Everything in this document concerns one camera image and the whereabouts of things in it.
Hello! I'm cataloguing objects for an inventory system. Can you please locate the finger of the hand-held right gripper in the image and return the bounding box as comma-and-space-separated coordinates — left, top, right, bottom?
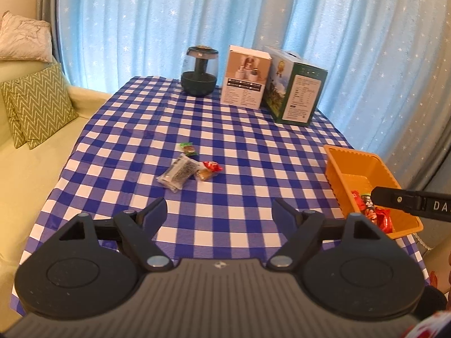
371, 186, 427, 215

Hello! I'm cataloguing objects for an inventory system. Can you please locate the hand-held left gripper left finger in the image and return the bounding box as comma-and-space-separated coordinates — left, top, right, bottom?
56, 197, 173, 272

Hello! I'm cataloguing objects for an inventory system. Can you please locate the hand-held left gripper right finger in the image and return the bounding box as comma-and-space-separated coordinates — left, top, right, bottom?
266, 198, 384, 272

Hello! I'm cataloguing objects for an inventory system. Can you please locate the red white printed candy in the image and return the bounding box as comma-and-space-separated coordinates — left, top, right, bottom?
366, 207, 393, 234

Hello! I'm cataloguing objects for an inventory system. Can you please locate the clear grey snack packet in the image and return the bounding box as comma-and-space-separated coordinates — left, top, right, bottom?
157, 153, 201, 193

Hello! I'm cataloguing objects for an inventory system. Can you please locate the orange plastic tray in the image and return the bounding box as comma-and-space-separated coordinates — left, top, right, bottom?
323, 144, 424, 243

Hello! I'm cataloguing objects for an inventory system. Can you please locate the grey curtain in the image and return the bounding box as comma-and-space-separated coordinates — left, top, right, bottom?
384, 53, 451, 198
35, 0, 71, 74

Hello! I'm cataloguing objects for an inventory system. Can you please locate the blue white checkered tablecloth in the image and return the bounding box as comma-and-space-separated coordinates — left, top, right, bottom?
12, 75, 430, 317

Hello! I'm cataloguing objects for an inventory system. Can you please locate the red white printed clothing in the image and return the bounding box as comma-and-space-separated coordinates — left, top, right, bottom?
402, 312, 451, 338

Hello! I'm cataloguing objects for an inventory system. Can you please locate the green carton box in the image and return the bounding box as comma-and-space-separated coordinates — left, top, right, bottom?
264, 46, 328, 126

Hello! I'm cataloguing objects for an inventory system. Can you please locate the cream sofa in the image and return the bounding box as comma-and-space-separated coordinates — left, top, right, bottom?
0, 60, 113, 279

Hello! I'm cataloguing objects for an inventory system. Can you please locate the white carton box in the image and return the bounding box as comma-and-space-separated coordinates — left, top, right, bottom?
221, 45, 273, 109

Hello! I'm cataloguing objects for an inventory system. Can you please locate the dark glass humidifier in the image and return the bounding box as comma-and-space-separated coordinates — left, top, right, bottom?
181, 46, 220, 96

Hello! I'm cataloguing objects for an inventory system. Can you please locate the green zigzag cushion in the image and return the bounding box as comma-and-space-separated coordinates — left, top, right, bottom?
0, 81, 28, 149
9, 64, 79, 150

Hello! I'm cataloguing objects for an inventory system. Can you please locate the blue star curtain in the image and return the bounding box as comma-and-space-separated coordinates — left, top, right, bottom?
58, 0, 451, 191

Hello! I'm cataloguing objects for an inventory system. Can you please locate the white pink cushion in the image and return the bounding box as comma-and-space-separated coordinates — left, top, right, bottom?
0, 10, 53, 63

